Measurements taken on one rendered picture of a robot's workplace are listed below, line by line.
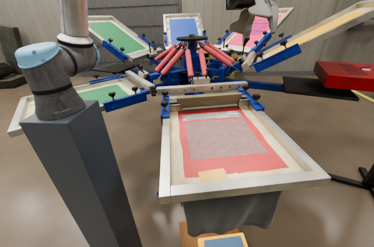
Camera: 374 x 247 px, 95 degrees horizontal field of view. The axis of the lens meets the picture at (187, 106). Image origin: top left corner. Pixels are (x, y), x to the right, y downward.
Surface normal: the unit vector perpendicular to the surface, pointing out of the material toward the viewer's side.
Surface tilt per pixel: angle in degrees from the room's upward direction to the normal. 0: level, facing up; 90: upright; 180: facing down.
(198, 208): 93
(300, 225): 0
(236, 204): 92
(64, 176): 90
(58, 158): 90
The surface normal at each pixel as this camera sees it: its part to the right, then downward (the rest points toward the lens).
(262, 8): 0.04, -0.39
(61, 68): 0.97, 0.09
